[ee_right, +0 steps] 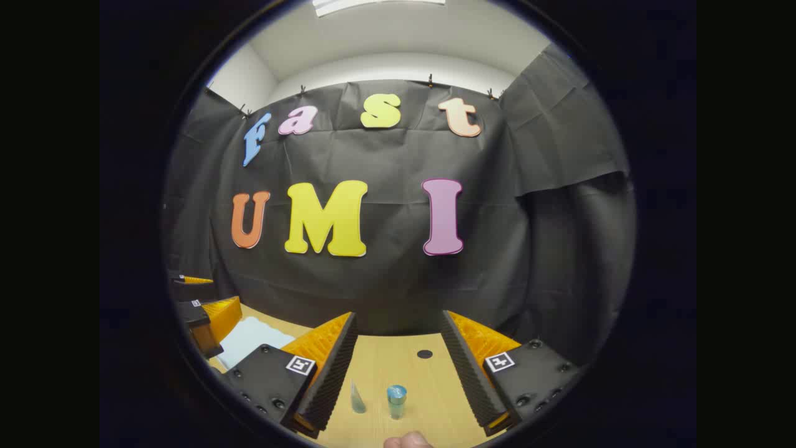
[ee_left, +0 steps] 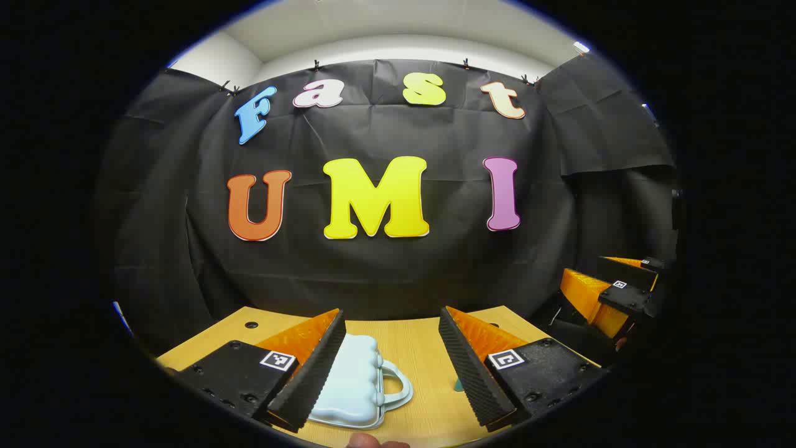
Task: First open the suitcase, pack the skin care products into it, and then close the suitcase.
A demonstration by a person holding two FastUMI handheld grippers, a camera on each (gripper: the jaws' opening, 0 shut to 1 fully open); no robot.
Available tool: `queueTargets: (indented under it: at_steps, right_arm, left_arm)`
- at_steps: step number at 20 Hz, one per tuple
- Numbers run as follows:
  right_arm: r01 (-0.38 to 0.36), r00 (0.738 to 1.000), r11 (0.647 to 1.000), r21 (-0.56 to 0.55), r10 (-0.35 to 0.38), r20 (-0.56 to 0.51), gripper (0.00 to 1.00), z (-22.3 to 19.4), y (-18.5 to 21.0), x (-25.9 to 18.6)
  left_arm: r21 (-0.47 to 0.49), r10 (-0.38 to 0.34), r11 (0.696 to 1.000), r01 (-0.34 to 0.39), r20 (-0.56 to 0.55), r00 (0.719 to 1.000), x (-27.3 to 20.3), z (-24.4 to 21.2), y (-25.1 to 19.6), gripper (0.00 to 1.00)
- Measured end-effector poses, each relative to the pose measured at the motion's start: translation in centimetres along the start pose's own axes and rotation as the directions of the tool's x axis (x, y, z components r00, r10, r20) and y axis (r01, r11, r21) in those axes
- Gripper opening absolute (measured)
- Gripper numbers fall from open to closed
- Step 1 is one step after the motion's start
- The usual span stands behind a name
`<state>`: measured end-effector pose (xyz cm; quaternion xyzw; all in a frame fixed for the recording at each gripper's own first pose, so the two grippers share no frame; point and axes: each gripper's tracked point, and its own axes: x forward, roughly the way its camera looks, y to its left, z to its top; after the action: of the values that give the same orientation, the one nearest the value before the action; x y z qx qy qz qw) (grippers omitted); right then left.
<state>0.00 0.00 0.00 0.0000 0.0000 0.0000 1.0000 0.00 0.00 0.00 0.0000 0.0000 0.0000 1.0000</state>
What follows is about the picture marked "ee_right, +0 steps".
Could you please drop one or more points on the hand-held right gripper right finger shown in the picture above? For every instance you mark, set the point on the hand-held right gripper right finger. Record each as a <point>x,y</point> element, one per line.
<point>469,373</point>

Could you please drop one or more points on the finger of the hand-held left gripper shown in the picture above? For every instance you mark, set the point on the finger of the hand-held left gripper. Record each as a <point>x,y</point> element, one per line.
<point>194,313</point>
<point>181,289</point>

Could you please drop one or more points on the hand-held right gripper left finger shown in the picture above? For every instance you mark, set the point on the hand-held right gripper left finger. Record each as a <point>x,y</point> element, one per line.
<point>336,373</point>

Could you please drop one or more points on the light blue suitcase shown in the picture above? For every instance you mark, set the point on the light blue suitcase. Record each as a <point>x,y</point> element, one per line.
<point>249,339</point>

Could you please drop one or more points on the blue capped bottle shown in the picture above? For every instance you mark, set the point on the blue capped bottle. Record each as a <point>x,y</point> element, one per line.
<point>396,403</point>

